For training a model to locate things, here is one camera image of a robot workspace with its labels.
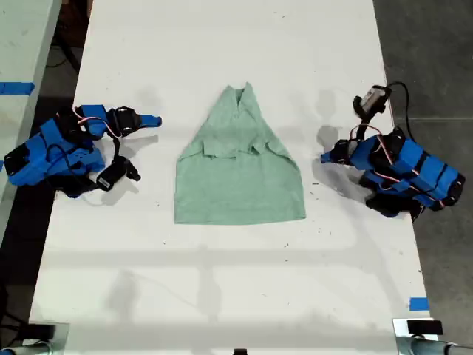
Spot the shiny metal bracket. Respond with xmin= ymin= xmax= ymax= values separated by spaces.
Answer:
xmin=392 ymin=317 xmax=445 ymax=355

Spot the small black box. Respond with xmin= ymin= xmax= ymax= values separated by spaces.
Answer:
xmin=406 ymin=319 xmax=444 ymax=337
xmin=26 ymin=322 xmax=57 ymax=342

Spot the black floor cable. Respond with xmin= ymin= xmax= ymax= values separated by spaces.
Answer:
xmin=46 ymin=33 xmax=82 ymax=73

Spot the grey metal pipe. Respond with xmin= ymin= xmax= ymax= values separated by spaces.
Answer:
xmin=409 ymin=337 xmax=473 ymax=355

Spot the black camera box white label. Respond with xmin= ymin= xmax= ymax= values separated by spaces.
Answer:
xmin=95 ymin=159 xmax=127 ymax=192

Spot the black camera box grey face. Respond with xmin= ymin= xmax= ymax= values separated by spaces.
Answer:
xmin=360 ymin=84 xmax=392 ymax=112

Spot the pale side table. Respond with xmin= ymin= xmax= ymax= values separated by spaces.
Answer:
xmin=0 ymin=0 xmax=63 ymax=241

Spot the pale green T-shirt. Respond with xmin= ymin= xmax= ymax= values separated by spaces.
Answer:
xmin=173 ymin=81 xmax=307 ymax=226

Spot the long black camera cable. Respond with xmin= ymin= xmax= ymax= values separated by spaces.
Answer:
xmin=387 ymin=81 xmax=413 ymax=140

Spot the long blue tape strip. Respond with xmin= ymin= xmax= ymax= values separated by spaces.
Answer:
xmin=0 ymin=81 xmax=36 ymax=96

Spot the clear plastic bracket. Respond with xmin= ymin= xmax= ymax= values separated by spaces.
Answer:
xmin=21 ymin=321 xmax=72 ymax=355

